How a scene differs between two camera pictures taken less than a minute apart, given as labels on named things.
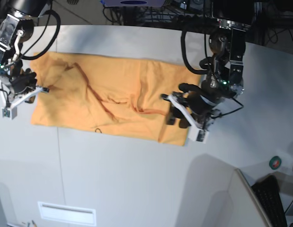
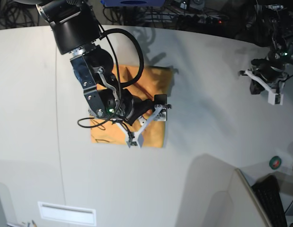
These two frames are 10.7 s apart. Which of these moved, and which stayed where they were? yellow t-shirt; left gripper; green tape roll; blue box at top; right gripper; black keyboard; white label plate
Moved: left gripper; yellow t-shirt; right gripper
Stayed: black keyboard; white label plate; blue box at top; green tape roll
